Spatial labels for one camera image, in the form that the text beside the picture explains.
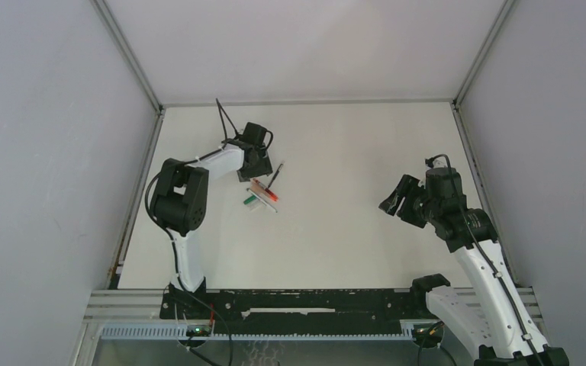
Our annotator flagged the green pen cap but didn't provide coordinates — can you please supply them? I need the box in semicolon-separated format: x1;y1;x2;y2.
243;196;256;205

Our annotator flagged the white slotted cable duct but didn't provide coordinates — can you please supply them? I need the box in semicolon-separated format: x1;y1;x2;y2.
100;323;415;341

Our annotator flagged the white green-tipped pen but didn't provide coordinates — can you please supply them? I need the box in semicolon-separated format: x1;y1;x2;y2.
246;188;278;213

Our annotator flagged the clear pen cap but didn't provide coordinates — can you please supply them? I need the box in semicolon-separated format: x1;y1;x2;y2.
250;201;262;210

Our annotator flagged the red pen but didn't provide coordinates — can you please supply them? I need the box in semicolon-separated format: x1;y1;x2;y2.
251;178;279;202

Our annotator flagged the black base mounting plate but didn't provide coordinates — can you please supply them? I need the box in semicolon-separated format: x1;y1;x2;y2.
159;285;436;335

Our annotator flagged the black pen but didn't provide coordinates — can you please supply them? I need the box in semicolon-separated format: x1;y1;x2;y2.
266;162;285;189

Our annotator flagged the orange pen with cap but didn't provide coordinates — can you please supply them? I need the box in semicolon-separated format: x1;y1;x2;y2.
250;182;279;202

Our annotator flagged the aluminium frame rail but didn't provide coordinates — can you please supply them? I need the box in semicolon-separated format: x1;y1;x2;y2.
449;99;522;287

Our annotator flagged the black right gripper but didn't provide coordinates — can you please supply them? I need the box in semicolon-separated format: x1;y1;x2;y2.
378;173;440;228

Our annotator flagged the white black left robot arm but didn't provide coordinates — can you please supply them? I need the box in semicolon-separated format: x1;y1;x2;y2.
146;122;408;318

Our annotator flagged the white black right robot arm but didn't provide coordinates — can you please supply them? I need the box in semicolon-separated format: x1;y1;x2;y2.
379;167;570;365

